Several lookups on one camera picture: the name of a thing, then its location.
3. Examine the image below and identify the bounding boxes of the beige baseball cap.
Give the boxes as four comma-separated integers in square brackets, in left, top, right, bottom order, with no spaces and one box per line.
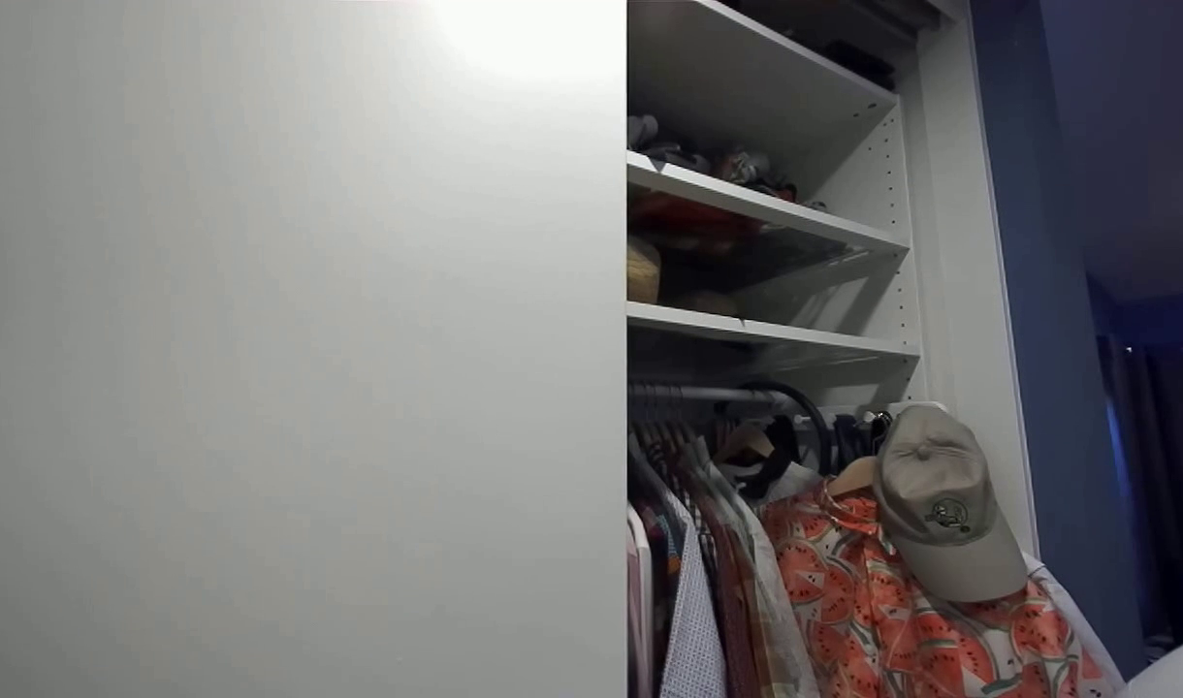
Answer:
[874,401,1027,606]

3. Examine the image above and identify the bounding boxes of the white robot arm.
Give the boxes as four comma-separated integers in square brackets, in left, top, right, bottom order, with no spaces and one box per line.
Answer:
[1119,642,1183,698]

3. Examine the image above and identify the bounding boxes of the watermelon print shirt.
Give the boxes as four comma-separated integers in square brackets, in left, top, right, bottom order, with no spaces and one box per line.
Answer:
[764,493,1124,698]

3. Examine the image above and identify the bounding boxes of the hanging checked clothes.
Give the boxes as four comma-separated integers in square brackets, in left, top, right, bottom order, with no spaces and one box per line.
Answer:
[623,421,817,698]

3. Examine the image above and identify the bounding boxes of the white wardrobe shelves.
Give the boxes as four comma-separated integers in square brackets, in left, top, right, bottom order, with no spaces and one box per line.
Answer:
[623,0,921,395]

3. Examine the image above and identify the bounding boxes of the white wardrobe sliding door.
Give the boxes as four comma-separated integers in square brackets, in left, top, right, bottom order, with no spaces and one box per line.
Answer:
[0,0,628,698]

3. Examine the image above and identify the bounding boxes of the blue curtain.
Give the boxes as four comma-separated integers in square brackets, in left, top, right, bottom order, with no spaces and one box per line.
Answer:
[972,0,1149,669]

